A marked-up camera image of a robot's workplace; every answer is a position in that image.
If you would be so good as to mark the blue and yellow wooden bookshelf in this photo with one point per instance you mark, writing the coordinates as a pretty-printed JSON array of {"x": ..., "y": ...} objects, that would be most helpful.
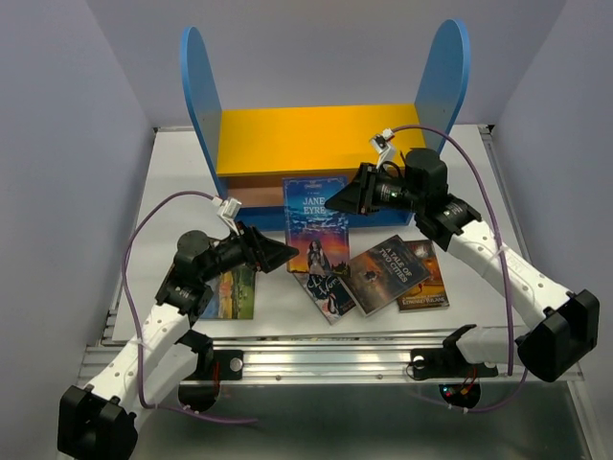
[{"x": 249, "y": 151}]

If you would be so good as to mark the Little Women book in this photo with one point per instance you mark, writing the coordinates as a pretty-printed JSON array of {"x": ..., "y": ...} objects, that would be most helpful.
[{"x": 328, "y": 294}]

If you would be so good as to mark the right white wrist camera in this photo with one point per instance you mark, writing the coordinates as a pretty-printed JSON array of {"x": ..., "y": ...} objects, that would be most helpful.
[{"x": 382, "y": 144}]

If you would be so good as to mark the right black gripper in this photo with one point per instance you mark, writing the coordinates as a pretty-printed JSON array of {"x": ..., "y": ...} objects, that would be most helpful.
[{"x": 358, "y": 196}]

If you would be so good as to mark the Animal Farm book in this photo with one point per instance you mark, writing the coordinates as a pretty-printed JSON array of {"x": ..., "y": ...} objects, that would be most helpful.
[{"x": 234, "y": 295}]

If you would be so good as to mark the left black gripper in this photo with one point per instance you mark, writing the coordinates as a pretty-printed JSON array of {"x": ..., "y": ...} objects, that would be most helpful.
[{"x": 261, "y": 252}]

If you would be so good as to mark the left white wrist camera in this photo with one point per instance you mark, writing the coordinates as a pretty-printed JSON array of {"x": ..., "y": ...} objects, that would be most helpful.
[{"x": 227, "y": 209}]

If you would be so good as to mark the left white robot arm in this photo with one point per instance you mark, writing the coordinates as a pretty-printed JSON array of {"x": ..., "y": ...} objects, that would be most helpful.
[{"x": 102, "y": 419}]

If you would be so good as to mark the Jane Eyre blue book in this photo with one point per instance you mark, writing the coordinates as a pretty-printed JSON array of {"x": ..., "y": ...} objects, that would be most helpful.
[{"x": 321, "y": 235}]

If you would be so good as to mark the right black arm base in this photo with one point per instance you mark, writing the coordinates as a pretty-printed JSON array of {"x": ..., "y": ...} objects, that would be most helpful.
[{"x": 460, "y": 387}]

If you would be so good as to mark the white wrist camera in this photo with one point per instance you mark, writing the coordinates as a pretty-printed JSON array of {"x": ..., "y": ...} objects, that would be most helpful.
[
  {"x": 382, "y": 144},
  {"x": 227, "y": 209}
]

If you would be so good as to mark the Edward Rulane brown book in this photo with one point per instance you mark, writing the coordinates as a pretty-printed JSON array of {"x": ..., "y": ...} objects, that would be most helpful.
[{"x": 429, "y": 293}]

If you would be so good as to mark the aluminium rail frame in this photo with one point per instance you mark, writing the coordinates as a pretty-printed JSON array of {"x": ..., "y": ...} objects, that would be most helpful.
[{"x": 288, "y": 339}]

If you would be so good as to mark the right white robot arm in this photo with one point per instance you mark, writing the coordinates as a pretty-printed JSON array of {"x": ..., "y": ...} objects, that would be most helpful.
[{"x": 559, "y": 326}]

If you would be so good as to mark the A Tale of Two Cities book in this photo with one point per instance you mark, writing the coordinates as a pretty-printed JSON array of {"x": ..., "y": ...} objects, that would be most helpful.
[{"x": 381, "y": 274}]

